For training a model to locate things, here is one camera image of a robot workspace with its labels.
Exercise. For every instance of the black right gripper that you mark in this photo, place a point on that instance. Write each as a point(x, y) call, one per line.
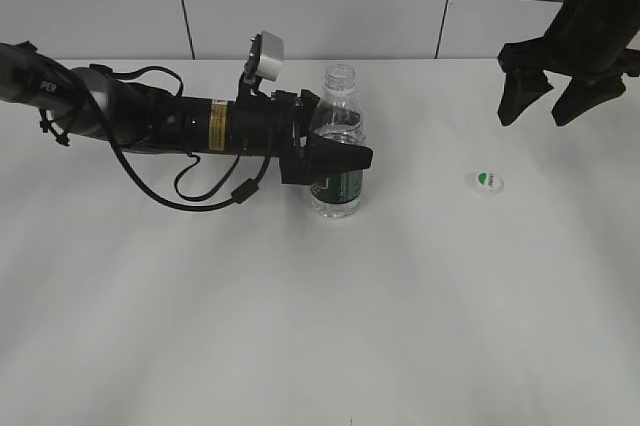
point(525, 81)

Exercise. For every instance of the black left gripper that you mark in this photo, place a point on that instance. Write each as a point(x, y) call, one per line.
point(279, 125)

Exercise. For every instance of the white green bottle cap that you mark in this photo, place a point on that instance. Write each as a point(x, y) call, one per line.
point(485, 183)

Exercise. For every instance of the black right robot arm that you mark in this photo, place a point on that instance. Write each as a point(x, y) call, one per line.
point(588, 42)

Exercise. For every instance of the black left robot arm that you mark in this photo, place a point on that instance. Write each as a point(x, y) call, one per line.
point(98, 103)

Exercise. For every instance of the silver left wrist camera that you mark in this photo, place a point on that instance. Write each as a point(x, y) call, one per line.
point(266, 57)

